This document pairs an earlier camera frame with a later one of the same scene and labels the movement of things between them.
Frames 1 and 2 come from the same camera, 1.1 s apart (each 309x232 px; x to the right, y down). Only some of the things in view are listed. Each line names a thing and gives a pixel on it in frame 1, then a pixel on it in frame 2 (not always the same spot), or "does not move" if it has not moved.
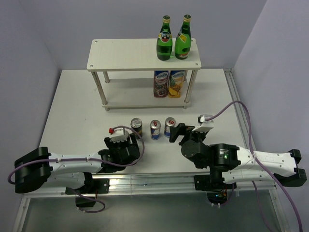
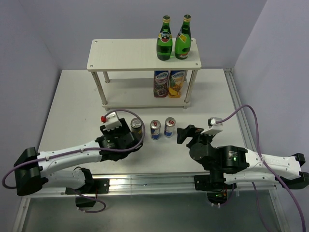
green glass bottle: (164, 45) does not move
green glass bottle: (183, 43) does not move
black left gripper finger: (109, 144) to (104, 132)
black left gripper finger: (134, 145) to (124, 125)
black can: (136, 123) does not move
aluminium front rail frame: (171, 185) does not move
